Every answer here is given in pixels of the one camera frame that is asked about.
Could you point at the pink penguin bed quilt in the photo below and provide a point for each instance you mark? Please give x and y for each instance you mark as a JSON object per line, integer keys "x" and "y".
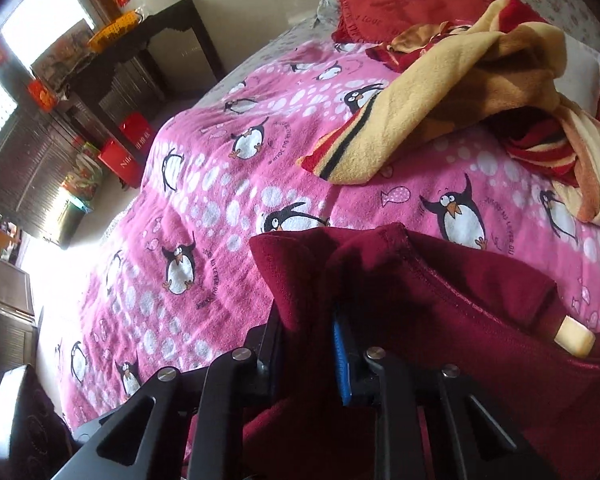
{"x": 172, "y": 280}

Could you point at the red box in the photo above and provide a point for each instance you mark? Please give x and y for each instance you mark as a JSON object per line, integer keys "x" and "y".
{"x": 117, "y": 159}
{"x": 138, "y": 131}

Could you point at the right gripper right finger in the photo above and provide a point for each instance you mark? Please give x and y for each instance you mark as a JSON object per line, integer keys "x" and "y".
{"x": 431, "y": 424}

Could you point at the left red heart cushion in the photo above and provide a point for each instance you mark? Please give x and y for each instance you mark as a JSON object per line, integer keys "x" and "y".
{"x": 375, "y": 21}

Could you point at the yellow basket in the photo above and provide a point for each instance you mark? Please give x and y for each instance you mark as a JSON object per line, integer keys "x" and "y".
{"x": 110, "y": 34}

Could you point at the dark wooden side table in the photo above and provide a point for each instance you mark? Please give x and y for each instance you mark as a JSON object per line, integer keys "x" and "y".
{"x": 93, "y": 82}

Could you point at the yellow red striped blanket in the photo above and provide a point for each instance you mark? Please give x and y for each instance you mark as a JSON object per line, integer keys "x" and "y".
{"x": 503, "y": 66}

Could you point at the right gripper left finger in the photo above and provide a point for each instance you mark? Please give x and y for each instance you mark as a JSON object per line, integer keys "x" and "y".
{"x": 185, "y": 424}

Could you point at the small white pillow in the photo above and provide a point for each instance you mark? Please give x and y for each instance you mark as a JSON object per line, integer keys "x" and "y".
{"x": 581, "y": 81}

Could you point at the dark red fleece garment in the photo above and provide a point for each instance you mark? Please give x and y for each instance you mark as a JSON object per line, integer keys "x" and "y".
{"x": 429, "y": 303}

